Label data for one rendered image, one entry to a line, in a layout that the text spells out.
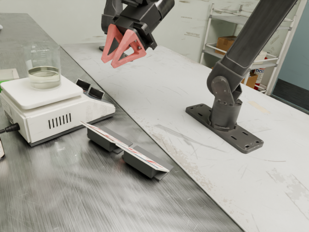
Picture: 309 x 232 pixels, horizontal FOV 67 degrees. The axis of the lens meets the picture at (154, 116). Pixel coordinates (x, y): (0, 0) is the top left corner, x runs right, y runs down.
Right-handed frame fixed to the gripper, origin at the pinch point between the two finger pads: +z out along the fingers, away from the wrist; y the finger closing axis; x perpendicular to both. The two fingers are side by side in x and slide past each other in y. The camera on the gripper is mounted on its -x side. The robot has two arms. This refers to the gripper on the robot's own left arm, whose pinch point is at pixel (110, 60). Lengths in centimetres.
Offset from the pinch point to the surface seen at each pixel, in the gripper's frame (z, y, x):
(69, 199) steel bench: 23.2, 16.4, -2.1
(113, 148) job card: 13.9, 11.5, 4.9
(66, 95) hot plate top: 11.3, 0.9, -3.3
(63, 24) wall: -29, -135, 54
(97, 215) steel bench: 22.0, 21.3, -1.2
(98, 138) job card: 14.1, 8.6, 3.1
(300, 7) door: -223, -43, 183
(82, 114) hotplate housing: 12.4, 1.5, 2.2
